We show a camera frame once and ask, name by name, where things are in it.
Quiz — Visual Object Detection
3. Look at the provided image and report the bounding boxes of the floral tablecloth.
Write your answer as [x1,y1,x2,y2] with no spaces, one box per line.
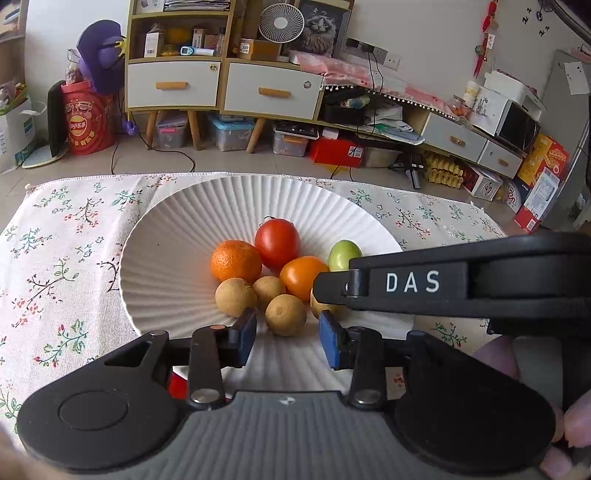
[0,172,509,418]

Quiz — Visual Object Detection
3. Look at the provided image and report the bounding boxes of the clear storage bin black lid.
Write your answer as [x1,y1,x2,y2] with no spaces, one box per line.
[272,122,319,157]

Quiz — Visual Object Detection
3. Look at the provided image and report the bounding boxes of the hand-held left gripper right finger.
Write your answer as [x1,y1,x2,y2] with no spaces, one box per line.
[318,310,455,411]

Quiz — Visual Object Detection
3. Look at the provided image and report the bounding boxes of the clear storage bin blue lid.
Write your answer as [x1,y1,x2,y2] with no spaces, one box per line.
[207,114,254,152]

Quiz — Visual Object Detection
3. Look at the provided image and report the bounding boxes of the white round base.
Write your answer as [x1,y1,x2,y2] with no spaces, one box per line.
[22,147,66,169]

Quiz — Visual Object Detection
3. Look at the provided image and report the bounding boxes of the wooden cabinet with white drawers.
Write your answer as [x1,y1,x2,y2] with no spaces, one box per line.
[124,0,326,155]

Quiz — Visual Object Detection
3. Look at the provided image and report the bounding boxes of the cardboard box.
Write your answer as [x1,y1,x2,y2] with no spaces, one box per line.
[238,41,280,61]

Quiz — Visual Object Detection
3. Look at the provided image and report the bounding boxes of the large red tomato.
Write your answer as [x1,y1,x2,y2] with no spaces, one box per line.
[254,217,302,271]

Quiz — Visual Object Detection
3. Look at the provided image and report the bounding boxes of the red hanging ornament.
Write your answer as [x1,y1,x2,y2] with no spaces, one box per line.
[473,0,500,77]

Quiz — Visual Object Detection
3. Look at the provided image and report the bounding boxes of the red bucket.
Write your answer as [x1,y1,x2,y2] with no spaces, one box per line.
[60,79,116,155]

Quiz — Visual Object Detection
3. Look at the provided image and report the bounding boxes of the smooth orange tomato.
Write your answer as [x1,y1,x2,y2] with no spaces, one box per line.
[279,256,331,303]

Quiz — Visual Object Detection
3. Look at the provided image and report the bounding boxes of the translucent container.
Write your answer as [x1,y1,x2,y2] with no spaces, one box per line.
[362,148,402,168]

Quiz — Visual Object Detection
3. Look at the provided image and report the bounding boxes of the green lime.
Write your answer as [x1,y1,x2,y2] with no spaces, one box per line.
[328,239,363,272]

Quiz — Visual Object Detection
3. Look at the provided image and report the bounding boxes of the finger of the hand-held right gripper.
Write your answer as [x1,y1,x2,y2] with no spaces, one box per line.
[313,269,370,308]

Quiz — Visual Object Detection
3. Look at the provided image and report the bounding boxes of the cat picture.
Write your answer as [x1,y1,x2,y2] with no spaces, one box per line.
[295,0,352,58]

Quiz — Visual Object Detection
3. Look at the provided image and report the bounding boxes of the pink cloth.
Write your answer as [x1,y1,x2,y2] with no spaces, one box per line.
[291,50,455,116]

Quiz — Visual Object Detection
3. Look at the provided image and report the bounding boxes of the low wooden cabinet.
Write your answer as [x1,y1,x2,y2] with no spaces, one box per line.
[322,88,525,180]

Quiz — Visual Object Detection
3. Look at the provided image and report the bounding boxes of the white ribbed plate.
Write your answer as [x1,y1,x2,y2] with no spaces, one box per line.
[119,174,414,393]

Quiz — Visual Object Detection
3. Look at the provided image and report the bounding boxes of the black microwave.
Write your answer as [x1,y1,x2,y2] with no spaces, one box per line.
[494,99,541,153]

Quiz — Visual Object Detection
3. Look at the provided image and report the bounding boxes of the orange red box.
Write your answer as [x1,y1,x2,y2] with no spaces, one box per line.
[517,134,571,185]

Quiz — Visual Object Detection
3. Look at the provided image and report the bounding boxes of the grey refrigerator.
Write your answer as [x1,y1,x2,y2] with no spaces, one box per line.
[538,48,591,232]

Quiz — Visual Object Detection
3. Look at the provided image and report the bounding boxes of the large orange mandarin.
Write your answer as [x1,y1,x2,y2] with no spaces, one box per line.
[211,240,262,283]

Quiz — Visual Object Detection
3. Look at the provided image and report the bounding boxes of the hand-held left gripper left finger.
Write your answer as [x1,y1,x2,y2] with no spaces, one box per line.
[104,308,258,411]

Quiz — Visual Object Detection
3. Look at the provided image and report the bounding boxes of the black upright panel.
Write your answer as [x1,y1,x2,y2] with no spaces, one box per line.
[47,79,68,158]

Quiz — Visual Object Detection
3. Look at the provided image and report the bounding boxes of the purple plush toy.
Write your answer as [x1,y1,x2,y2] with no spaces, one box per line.
[76,19,127,95]

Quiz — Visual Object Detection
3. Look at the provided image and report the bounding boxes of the person's right hand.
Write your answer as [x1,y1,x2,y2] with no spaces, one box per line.
[473,336,591,480]

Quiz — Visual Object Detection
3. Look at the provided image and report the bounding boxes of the white box red print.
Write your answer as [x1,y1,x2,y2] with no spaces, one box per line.
[464,166,504,201]

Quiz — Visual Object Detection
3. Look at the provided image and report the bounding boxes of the yellow egg cartons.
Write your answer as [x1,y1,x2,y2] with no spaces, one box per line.
[424,154,465,190]

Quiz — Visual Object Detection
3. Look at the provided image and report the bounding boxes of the white desk fan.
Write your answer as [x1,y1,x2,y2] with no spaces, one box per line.
[259,2,305,44]

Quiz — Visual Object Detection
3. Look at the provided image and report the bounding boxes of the white paper bag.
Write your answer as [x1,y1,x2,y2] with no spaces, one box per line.
[0,99,38,175]

